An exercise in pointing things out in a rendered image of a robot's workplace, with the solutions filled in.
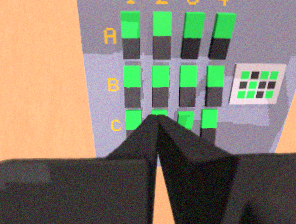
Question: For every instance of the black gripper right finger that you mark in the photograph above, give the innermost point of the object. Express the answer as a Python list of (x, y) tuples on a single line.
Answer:
[(207, 185)]

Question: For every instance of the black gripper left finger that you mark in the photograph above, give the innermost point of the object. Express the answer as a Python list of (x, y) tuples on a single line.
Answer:
[(118, 189)]

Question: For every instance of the grey switch panel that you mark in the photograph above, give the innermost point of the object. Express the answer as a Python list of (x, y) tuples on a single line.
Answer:
[(224, 69)]

